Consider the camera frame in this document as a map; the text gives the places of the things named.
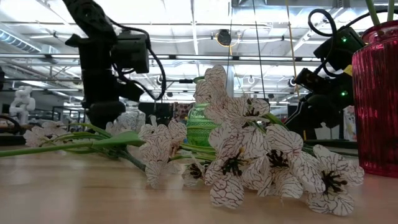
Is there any red ribbed glass vase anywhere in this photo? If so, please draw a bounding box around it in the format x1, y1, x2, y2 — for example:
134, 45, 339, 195
352, 20, 398, 178

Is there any orange tulip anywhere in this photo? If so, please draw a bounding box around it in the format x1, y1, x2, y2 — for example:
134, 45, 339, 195
0, 129, 146, 157

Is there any black hanging cable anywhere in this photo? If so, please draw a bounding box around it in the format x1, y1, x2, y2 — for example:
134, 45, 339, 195
251, 0, 266, 99

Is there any white robot figure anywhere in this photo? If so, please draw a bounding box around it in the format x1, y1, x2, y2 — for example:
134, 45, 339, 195
9, 85, 37, 125

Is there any yellow hanging cable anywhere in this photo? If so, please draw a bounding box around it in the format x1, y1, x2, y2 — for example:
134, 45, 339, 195
285, 0, 308, 140

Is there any white veined flower bunch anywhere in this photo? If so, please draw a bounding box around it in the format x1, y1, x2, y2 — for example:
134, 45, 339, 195
22, 119, 147, 172
138, 64, 365, 217

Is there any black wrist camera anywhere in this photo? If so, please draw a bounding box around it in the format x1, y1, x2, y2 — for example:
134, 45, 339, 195
294, 67, 328, 91
116, 30, 150, 75

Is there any green glass vase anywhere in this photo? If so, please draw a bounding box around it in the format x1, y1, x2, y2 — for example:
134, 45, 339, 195
185, 76, 218, 147

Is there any white curtain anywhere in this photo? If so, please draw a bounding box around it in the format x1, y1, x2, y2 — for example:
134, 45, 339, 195
317, 123, 345, 141

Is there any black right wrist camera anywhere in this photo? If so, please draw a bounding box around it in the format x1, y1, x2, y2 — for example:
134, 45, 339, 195
294, 67, 328, 91

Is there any clear cut glass vase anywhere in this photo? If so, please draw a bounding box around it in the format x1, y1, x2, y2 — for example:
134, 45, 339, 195
116, 99, 146, 133

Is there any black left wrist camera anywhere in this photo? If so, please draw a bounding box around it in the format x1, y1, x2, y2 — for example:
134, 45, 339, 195
116, 30, 150, 75

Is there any black partition panel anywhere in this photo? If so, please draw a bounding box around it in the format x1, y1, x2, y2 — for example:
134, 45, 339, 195
138, 102, 174, 125

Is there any black ceiling cable reel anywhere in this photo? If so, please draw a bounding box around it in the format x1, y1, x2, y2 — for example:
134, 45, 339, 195
216, 29, 233, 47

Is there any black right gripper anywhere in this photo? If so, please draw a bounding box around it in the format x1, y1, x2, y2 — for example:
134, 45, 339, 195
284, 73, 355, 141

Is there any floral poster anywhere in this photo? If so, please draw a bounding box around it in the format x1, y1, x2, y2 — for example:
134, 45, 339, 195
343, 105, 357, 142

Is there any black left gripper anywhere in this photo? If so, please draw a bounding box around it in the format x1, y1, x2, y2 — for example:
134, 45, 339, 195
65, 32, 146, 129

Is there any long ceiling light bar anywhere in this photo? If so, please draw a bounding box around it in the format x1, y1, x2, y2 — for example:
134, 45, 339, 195
0, 53, 315, 62

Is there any patterned cloth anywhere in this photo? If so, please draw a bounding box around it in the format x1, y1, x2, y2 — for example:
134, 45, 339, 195
173, 102, 193, 122

